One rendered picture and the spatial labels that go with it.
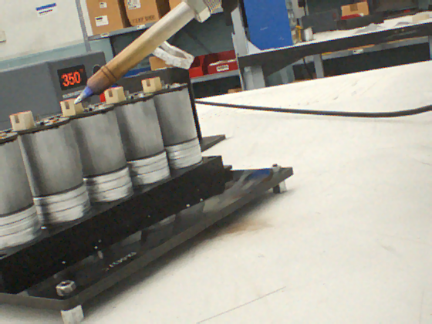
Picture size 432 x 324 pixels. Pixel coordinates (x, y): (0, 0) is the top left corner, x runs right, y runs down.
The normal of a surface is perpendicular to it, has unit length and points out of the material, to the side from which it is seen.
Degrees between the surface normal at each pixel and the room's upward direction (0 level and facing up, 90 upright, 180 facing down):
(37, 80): 90
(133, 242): 0
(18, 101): 90
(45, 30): 90
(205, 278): 0
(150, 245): 0
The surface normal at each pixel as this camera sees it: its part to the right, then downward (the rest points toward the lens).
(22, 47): -0.30, 0.24
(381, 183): -0.19, -0.96
